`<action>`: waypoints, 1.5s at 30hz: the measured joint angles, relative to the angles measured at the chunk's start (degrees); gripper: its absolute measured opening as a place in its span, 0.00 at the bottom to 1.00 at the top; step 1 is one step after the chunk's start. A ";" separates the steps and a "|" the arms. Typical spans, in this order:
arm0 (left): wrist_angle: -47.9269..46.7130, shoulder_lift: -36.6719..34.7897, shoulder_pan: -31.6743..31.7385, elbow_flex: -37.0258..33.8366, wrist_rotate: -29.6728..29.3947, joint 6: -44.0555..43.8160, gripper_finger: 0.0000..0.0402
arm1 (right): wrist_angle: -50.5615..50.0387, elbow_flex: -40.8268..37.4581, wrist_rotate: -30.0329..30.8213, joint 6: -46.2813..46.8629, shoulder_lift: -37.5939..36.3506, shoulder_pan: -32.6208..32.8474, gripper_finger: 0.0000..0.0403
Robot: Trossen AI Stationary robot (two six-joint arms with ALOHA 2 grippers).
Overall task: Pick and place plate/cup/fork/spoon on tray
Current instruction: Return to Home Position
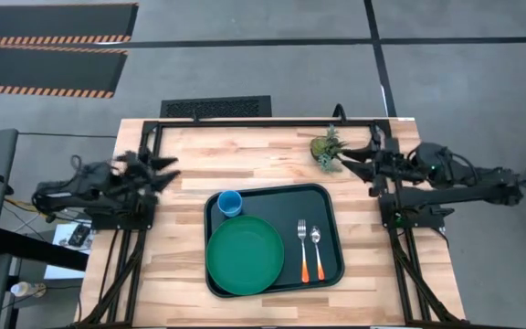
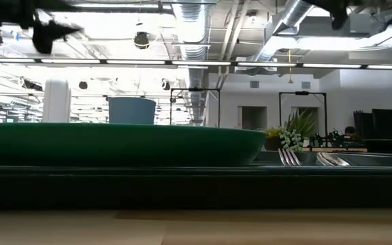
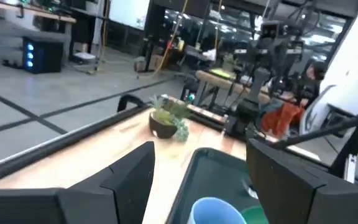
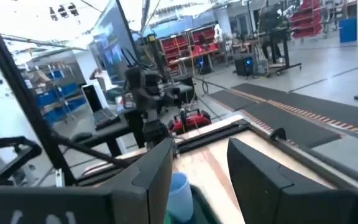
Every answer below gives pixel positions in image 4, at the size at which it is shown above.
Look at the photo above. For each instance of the large black monitor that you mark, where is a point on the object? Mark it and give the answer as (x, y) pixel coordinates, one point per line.
(113, 46)

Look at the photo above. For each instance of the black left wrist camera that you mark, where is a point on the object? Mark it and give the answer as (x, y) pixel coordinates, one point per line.
(137, 76)

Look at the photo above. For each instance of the black diagonal frame strut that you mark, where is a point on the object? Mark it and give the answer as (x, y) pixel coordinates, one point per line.
(89, 152)

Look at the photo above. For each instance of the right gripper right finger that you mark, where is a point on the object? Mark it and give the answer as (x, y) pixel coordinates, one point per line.
(291, 205)

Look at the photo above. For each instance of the blue bin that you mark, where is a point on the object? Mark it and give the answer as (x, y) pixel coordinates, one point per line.
(347, 29)

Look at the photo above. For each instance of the black keyboard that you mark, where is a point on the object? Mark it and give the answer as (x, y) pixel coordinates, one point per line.
(106, 118)

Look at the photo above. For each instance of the blue bin storage shelf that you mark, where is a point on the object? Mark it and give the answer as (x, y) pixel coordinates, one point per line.
(61, 93)

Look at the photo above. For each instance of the black aluminium table frame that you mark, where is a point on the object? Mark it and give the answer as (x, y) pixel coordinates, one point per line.
(210, 137)

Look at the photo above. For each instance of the dark green serving tray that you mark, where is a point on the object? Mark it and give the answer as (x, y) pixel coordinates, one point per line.
(204, 208)

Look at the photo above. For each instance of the black floor mat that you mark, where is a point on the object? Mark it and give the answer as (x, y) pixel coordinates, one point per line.
(291, 118)

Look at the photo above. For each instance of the red bin shelf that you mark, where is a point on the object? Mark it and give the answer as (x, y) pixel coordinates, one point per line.
(174, 46)
(202, 40)

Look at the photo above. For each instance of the lit black computer tower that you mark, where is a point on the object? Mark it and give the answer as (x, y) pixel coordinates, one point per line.
(244, 65)

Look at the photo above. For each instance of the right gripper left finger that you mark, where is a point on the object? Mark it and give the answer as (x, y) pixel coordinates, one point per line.
(73, 208)

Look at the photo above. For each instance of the black frame upright post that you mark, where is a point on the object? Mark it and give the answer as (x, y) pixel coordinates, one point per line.
(20, 93)

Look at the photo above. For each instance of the light blue plastic cup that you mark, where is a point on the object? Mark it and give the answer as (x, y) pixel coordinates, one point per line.
(180, 199)

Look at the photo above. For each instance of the black side desk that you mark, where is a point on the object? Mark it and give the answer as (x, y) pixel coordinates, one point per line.
(179, 90)

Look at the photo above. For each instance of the person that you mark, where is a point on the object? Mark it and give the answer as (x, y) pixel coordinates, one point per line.
(106, 81)

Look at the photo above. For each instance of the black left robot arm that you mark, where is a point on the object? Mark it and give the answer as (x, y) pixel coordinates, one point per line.
(152, 127)

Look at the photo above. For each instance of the black frame bracket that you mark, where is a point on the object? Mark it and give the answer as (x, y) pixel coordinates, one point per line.
(11, 149)

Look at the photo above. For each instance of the rolling red bin rack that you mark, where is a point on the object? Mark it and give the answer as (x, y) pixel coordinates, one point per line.
(306, 18)

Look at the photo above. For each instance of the black office desk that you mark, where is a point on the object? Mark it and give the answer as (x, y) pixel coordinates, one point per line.
(113, 130)

